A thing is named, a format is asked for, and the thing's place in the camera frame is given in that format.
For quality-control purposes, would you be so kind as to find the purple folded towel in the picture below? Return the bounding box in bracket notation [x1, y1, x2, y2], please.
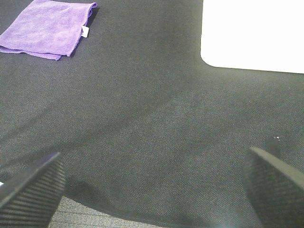
[0, 0, 97, 60]

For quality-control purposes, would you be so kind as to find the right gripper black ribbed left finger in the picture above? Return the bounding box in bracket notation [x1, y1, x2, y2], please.
[0, 152, 66, 228]

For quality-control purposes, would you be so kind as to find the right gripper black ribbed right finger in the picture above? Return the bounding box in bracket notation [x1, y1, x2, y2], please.
[243, 147, 304, 228]

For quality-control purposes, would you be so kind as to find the white plastic bin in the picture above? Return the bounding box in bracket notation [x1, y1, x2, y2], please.
[200, 0, 304, 74]

